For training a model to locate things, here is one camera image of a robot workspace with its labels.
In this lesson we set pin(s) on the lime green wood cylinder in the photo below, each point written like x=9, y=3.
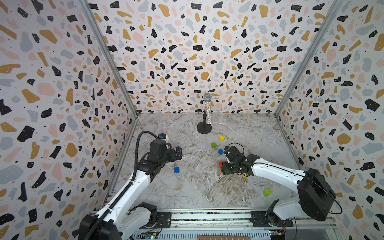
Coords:
x=267, y=192

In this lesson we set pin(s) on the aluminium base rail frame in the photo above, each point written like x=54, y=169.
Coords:
x=232, y=224

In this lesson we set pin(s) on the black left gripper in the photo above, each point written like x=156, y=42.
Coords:
x=173, y=157

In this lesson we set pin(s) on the red rectangular wood block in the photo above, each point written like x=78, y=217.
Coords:
x=221, y=164

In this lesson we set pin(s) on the black round microphone stand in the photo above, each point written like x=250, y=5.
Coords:
x=203, y=127

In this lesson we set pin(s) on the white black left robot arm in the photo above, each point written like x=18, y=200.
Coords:
x=126, y=195

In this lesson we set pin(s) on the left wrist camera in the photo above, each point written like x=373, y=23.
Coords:
x=163, y=136

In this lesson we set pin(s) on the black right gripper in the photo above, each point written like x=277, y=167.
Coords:
x=231, y=163

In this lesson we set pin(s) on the left corner aluminium post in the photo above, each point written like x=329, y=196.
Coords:
x=84, y=5

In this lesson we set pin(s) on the corner aluminium post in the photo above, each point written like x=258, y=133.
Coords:
x=334, y=8
x=84, y=5

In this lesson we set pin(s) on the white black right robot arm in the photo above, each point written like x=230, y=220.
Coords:
x=314, y=199

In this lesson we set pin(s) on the right corner aluminium post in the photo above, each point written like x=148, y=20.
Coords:
x=334, y=8

